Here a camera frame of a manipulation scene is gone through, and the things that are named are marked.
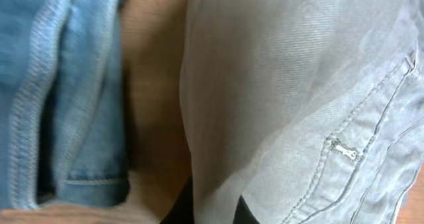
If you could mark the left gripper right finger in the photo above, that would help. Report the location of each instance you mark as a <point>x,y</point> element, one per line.
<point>243,214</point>

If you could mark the folded blue denim shorts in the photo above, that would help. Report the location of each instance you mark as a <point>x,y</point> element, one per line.
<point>62,121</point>

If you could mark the grey shorts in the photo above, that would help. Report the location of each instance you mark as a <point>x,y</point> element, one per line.
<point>309,111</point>

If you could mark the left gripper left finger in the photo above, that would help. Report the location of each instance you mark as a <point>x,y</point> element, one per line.
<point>182,210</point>

